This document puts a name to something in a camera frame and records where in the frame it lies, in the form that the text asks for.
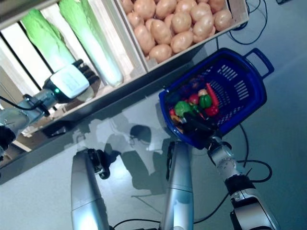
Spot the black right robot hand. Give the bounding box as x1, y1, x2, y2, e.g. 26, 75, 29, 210
182, 112, 224, 142

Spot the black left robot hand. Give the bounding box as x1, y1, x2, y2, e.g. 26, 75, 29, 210
43, 59, 99, 104

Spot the blue plastic shopping basket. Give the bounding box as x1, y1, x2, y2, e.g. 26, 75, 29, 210
158, 47, 275, 150

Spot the white green napa cabbage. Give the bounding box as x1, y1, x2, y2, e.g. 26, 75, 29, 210
59, 0, 124, 87
21, 9, 75, 72

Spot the red toy pepper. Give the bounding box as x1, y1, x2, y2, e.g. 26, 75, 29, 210
205, 106, 220, 116

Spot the green toy bell pepper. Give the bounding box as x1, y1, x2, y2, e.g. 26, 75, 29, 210
199, 94, 212, 109

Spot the light green lumpy vegetable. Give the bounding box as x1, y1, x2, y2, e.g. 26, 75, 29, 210
174, 100, 193, 117

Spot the wooden display stand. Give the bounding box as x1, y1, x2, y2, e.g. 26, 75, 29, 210
0, 35, 221, 186

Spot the black right robot foot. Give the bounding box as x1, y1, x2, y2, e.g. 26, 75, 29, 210
165, 141, 176, 180

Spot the wooden slatted crate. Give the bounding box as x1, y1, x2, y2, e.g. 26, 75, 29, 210
0, 0, 148, 154

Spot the silver right robot leg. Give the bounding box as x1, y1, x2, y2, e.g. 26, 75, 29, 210
160, 141, 195, 230

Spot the silver robot leg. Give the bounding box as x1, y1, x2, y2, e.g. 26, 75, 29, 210
160, 141, 195, 230
71, 148, 111, 230

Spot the tan toy potato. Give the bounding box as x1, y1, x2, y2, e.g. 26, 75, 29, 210
213, 9, 233, 32
193, 14, 214, 37
150, 19, 173, 45
171, 11, 192, 34
133, 23, 155, 55
208, 0, 225, 12
170, 31, 194, 54
148, 44, 173, 63

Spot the silver left robot leg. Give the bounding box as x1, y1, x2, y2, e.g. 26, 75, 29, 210
71, 148, 111, 230

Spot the wooden potato crate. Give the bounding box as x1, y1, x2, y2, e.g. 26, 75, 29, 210
115, 0, 250, 72

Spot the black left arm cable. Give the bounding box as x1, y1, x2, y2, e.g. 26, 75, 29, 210
0, 95, 51, 117

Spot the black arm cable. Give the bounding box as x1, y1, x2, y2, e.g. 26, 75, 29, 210
0, 95, 51, 117
236, 159, 273, 184

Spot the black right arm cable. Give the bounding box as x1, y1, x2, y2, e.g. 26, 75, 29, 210
236, 159, 273, 184

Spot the black floor cable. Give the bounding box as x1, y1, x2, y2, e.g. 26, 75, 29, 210
227, 0, 271, 46

